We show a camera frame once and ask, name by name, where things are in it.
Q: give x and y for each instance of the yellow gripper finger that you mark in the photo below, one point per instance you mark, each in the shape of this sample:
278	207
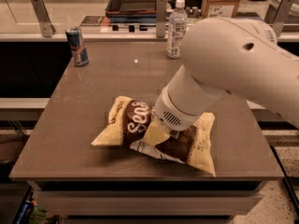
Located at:
156	133

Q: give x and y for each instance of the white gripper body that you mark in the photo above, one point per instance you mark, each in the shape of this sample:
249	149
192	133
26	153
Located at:
170	113

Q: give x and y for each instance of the brown chip bag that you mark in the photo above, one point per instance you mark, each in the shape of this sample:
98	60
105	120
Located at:
128	120

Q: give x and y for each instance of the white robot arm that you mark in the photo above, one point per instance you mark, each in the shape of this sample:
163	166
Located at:
223	56

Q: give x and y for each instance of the blue redbull can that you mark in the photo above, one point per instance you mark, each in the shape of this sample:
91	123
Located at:
76	43

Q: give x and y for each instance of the green snack bag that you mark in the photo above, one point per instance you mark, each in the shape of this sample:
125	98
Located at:
41	216

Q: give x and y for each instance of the blue pepsi can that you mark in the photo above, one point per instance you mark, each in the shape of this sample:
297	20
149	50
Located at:
24	214

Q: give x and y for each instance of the clear water bottle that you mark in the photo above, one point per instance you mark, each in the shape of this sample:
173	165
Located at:
177	28

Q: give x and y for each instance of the dark open tray box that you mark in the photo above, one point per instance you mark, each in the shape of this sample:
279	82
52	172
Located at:
131	8

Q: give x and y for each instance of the table drawer front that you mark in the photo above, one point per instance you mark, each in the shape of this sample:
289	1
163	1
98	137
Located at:
148	203

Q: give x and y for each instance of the cardboard box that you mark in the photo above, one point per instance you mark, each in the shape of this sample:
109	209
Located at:
219	8

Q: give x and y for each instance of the middle metal glass bracket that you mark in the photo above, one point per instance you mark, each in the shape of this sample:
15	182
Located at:
160	18

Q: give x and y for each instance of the metal glass bracket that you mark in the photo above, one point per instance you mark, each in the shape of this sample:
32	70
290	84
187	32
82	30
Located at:
277	20
160	18
46	26

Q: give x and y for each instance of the left metal glass bracket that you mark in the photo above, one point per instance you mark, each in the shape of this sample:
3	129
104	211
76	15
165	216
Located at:
46	26

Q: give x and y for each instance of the right metal glass bracket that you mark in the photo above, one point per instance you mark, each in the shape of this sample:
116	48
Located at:
277	20

